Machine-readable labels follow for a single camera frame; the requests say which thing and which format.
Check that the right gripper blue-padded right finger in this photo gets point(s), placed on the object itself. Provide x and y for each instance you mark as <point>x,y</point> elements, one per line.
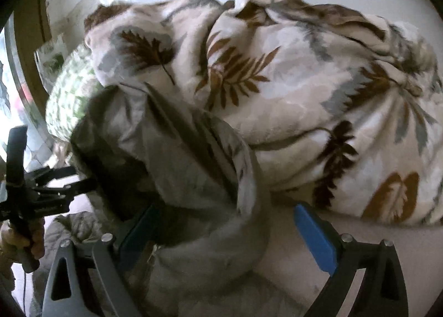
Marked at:
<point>382,291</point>

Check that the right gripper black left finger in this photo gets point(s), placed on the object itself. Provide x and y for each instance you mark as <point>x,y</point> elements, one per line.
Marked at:
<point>86,279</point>

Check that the olive green puffer jacket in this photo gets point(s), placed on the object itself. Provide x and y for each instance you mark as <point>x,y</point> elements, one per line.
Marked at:
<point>203,191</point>

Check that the person's left hand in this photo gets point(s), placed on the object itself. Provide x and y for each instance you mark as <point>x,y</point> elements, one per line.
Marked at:
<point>12,241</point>

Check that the quilted beige mattress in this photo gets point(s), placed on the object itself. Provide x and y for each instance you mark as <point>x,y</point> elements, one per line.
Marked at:
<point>151,271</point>

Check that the window with glass panes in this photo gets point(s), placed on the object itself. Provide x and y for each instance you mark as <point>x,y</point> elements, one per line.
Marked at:
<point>17,104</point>

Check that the green white patterned pillow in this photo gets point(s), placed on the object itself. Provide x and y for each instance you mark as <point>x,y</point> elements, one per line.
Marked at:
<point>75,85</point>

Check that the leaf print blanket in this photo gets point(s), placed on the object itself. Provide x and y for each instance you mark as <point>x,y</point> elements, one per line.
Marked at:
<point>343,110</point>

